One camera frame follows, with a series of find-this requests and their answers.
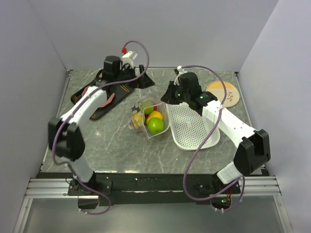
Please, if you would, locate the clear polka dot zip bag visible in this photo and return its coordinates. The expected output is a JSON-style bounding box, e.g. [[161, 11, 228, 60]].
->
[[129, 98, 169, 139]]

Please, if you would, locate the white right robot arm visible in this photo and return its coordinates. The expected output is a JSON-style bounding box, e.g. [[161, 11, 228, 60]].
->
[[161, 71, 271, 193]]

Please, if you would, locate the yellow pear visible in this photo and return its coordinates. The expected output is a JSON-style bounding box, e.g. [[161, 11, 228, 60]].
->
[[147, 111, 163, 121]]

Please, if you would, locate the yellow green mango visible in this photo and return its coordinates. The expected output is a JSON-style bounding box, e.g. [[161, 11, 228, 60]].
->
[[132, 113, 143, 129]]

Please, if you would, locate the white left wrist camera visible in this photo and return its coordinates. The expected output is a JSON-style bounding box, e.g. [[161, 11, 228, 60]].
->
[[121, 47, 138, 67]]

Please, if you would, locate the green apple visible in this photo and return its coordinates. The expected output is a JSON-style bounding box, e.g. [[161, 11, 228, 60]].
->
[[147, 117, 164, 134], [140, 100, 154, 115]]

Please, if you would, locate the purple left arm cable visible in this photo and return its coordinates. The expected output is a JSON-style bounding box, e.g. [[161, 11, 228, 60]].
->
[[52, 40, 149, 216]]

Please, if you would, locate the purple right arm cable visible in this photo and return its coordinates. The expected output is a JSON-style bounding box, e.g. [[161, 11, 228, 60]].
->
[[183, 65, 245, 212]]

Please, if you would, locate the black rectangular tray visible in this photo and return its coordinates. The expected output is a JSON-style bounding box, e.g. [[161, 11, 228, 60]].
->
[[70, 70, 134, 121]]

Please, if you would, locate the pink polka dot plate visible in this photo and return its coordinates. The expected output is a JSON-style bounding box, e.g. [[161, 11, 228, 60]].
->
[[81, 86, 115, 108]]

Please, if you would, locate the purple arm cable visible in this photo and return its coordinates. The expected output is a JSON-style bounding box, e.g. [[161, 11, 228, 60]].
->
[[52, 40, 149, 216], [183, 65, 245, 212]]

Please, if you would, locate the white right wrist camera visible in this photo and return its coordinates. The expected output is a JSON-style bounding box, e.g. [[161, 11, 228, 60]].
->
[[174, 66, 187, 85]]

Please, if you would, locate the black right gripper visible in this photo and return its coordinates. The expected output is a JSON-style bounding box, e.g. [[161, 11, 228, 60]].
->
[[161, 81, 190, 105]]

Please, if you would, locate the yellow cream round plate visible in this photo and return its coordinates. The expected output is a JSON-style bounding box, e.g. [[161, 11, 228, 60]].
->
[[206, 81, 240, 108]]

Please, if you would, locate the white perforated plastic basket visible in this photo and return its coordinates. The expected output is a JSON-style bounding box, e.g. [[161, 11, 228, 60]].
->
[[166, 103, 214, 150]]

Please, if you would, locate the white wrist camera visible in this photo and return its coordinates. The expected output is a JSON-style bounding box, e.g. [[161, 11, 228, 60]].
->
[[174, 66, 187, 85], [121, 47, 138, 67]]

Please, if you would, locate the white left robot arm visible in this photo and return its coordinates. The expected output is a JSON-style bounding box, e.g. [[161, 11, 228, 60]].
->
[[48, 51, 154, 195]]

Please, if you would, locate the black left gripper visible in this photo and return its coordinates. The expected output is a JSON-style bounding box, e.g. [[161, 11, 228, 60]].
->
[[114, 65, 155, 89]]

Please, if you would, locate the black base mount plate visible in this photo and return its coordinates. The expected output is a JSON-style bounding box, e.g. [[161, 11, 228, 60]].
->
[[68, 173, 241, 209]]

